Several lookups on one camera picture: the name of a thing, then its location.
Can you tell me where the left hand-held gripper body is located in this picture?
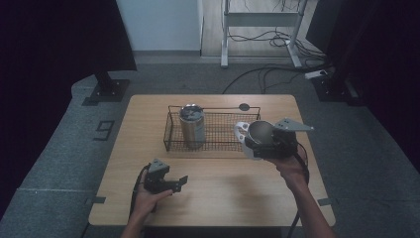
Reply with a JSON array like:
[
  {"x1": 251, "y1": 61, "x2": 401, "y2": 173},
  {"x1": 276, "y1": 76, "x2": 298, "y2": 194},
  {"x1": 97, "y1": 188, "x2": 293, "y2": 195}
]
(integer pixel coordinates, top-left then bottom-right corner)
[{"x1": 143, "y1": 158, "x2": 182, "y2": 194}]

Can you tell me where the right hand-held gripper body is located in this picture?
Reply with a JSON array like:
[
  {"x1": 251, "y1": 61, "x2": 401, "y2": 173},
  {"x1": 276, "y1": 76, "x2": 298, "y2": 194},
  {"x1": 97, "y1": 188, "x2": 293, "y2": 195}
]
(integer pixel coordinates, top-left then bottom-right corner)
[{"x1": 262, "y1": 117, "x2": 315, "y2": 160}]

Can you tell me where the metal mug with white handle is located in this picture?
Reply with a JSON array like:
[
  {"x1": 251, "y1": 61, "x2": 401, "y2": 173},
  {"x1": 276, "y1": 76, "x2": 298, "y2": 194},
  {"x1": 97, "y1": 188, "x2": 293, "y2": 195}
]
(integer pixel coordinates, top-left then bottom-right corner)
[{"x1": 233, "y1": 120, "x2": 276, "y2": 162}]

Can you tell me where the dark wire mesh basket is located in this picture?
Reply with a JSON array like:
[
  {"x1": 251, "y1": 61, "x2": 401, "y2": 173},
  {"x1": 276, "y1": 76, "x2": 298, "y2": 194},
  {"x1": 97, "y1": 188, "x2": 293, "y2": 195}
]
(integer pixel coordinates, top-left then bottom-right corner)
[{"x1": 162, "y1": 104, "x2": 265, "y2": 154}]

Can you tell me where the steel tumbler with lid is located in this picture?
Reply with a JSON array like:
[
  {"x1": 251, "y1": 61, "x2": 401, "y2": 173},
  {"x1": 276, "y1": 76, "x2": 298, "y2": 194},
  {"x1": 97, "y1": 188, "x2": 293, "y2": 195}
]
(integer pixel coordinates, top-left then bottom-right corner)
[{"x1": 178, "y1": 103, "x2": 207, "y2": 150}]

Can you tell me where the person's left hand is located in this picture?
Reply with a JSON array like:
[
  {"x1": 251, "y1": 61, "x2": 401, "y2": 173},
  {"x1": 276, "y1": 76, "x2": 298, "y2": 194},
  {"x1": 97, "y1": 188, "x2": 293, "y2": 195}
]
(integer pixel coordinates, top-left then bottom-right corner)
[{"x1": 133, "y1": 179, "x2": 174, "y2": 220}]

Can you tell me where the person's right hand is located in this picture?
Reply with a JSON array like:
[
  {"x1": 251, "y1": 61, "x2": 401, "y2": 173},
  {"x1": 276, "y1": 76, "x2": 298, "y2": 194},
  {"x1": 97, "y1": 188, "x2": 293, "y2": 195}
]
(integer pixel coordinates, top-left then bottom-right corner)
[{"x1": 264, "y1": 149, "x2": 311, "y2": 190}]

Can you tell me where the black stand base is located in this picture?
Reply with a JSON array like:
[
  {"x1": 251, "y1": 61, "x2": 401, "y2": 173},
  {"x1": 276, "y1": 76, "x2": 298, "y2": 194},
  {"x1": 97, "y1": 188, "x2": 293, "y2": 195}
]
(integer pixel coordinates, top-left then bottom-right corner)
[
  {"x1": 81, "y1": 70, "x2": 131, "y2": 107},
  {"x1": 311, "y1": 73, "x2": 366, "y2": 107}
]

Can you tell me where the white power strip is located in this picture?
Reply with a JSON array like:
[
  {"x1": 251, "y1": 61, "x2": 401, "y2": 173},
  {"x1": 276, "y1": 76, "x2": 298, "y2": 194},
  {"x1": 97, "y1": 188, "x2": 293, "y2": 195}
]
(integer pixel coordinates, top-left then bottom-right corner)
[{"x1": 303, "y1": 69, "x2": 329, "y2": 80}]

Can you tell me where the black curtain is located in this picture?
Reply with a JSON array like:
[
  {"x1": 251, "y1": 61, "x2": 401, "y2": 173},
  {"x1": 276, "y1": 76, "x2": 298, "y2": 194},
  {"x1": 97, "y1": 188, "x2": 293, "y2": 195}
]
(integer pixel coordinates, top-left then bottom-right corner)
[
  {"x1": 305, "y1": 0, "x2": 420, "y2": 175},
  {"x1": 0, "y1": 0, "x2": 138, "y2": 220}
]

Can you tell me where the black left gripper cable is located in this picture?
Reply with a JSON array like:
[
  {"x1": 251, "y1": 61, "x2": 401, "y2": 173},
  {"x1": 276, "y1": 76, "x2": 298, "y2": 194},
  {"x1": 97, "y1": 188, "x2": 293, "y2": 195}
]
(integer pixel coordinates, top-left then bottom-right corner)
[{"x1": 129, "y1": 164, "x2": 152, "y2": 217}]

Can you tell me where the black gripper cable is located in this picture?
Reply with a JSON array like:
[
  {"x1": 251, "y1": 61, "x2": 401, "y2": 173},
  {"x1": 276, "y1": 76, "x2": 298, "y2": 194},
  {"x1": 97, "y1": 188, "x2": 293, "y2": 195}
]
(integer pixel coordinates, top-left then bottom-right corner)
[
  {"x1": 129, "y1": 164, "x2": 152, "y2": 217},
  {"x1": 286, "y1": 141, "x2": 312, "y2": 238}
]

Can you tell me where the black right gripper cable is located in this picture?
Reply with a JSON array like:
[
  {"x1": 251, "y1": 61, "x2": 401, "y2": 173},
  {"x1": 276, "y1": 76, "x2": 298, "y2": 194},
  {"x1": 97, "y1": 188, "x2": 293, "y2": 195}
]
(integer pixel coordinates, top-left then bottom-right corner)
[{"x1": 286, "y1": 141, "x2": 312, "y2": 238}]

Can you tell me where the long black floor cable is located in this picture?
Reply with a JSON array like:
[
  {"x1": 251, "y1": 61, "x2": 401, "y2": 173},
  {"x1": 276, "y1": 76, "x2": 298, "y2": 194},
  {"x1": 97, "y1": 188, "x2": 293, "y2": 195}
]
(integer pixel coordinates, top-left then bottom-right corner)
[{"x1": 222, "y1": 63, "x2": 333, "y2": 95}]

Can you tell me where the tangle of black floor cables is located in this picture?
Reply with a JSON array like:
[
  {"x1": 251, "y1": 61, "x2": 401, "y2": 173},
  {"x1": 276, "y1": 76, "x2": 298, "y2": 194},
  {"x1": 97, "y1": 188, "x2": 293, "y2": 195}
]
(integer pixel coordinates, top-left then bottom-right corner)
[{"x1": 227, "y1": 0, "x2": 329, "y2": 64}]

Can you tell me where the white metal desk frame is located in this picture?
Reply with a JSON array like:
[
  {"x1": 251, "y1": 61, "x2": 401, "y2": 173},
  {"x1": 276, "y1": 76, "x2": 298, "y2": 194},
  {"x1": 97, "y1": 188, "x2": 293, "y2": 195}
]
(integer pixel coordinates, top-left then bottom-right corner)
[{"x1": 220, "y1": 0, "x2": 310, "y2": 69}]

